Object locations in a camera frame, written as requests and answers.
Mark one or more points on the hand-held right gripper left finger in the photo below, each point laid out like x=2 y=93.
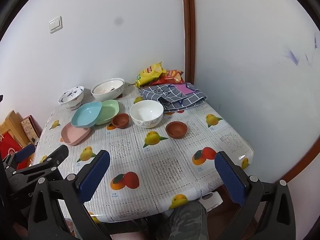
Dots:
x=93 y=177

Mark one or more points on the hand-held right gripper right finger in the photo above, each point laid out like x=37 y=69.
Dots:
x=230 y=180

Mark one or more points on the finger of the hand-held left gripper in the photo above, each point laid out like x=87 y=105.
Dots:
x=25 y=152
x=56 y=156

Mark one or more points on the pink plate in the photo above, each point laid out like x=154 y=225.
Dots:
x=75 y=136

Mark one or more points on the light blue plate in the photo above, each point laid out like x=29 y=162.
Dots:
x=86 y=113

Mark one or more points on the small brown bowl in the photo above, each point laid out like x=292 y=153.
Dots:
x=176 y=129
x=120 y=120

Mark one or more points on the light green plate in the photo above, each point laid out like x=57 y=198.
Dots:
x=110 y=110

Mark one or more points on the plain white bowl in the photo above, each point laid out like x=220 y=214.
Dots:
x=146 y=112

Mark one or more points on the red box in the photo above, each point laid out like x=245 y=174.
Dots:
x=7 y=145

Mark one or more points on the brown patterned box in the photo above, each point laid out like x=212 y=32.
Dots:
x=30 y=127

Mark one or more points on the white plastic object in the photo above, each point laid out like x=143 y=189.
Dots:
x=212 y=201

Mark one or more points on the blue patterned white bowl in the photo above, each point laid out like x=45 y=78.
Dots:
x=71 y=100

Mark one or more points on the person's camouflage trouser leg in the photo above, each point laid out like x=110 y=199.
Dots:
x=185 y=222

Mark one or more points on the fruit printed tablecloth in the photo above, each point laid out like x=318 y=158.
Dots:
x=160 y=160

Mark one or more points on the brown wooden baseboard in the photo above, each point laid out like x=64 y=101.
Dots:
x=300 y=167

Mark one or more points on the large white grey-patterned bowl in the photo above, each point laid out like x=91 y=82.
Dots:
x=110 y=96

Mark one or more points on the white bowl with red print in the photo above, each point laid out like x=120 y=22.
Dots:
x=103 y=88

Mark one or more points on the grey checked cloth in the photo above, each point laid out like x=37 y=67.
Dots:
x=196 y=98

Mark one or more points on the pink paper card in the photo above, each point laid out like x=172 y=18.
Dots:
x=183 y=89

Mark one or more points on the yellow chip bag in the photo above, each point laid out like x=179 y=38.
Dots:
x=150 y=73

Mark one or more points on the red chip bag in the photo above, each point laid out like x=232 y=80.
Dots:
x=172 y=76

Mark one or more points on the white light switch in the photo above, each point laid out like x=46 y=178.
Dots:
x=55 y=25

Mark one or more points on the brown wooden door frame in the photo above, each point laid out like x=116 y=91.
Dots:
x=188 y=30

